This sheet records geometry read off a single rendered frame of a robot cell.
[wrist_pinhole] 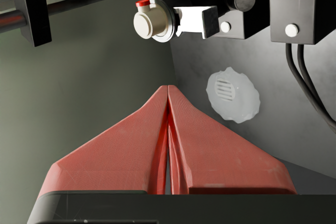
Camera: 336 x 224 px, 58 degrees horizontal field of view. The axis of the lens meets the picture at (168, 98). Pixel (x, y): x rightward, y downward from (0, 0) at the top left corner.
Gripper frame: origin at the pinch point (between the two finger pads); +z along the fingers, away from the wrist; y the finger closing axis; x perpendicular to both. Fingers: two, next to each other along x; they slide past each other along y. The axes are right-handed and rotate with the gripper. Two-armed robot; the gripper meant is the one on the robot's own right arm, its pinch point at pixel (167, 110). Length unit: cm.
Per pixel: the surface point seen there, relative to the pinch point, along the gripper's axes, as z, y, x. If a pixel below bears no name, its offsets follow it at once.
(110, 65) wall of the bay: 33.8, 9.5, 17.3
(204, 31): 4.6, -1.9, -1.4
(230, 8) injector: 10.4, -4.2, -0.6
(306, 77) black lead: 10.7, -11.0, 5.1
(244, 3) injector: 9.1, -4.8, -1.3
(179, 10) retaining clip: 7.1, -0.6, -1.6
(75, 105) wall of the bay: 27.7, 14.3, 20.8
